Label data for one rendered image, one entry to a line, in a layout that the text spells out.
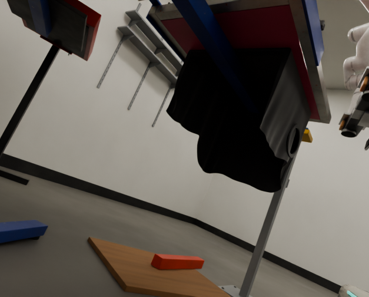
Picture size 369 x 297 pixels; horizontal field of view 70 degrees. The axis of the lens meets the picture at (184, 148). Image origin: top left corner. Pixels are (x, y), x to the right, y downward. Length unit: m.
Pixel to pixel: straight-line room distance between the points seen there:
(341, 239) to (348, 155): 1.24
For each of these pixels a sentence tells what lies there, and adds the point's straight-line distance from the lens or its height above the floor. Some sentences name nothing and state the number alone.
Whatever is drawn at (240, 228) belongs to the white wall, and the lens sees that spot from 4.72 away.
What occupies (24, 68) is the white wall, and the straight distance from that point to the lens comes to 2.73.
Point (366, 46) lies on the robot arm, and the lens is 1.93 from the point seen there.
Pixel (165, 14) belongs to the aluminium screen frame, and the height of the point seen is 0.95.
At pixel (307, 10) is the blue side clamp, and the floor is 0.94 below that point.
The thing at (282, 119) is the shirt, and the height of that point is 0.76.
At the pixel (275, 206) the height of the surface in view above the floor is 0.50.
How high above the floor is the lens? 0.34
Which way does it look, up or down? 10 degrees up
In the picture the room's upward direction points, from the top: 23 degrees clockwise
